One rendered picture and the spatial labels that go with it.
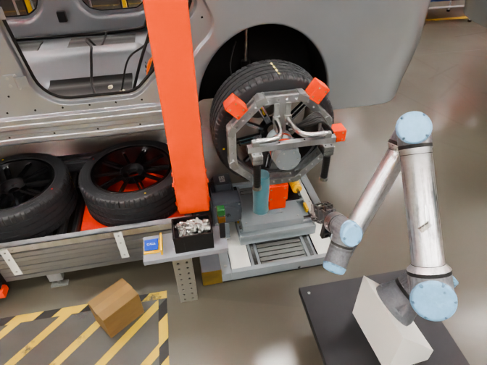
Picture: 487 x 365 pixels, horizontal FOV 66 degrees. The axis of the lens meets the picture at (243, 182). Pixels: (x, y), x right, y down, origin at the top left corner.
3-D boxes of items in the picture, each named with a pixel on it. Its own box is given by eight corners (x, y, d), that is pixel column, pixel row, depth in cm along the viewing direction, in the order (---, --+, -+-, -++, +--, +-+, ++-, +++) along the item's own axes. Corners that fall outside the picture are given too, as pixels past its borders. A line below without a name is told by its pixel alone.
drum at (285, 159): (288, 146, 205) (290, 124, 196) (301, 169, 188) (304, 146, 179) (264, 149, 203) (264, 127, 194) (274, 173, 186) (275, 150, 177)
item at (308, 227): (298, 198, 276) (298, 188, 270) (314, 234, 248) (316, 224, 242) (230, 208, 269) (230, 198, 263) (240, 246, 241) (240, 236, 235)
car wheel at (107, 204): (169, 156, 288) (164, 129, 273) (203, 207, 243) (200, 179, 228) (79, 182, 264) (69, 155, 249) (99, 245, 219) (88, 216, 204)
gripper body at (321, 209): (327, 200, 169) (340, 208, 158) (328, 218, 172) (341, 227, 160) (311, 203, 168) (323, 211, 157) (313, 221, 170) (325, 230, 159)
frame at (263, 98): (319, 171, 220) (333, 84, 185) (324, 178, 215) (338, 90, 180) (228, 184, 212) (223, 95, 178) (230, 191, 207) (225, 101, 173)
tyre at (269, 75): (222, 171, 238) (322, 145, 241) (227, 195, 220) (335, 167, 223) (196, 74, 195) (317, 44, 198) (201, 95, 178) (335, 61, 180)
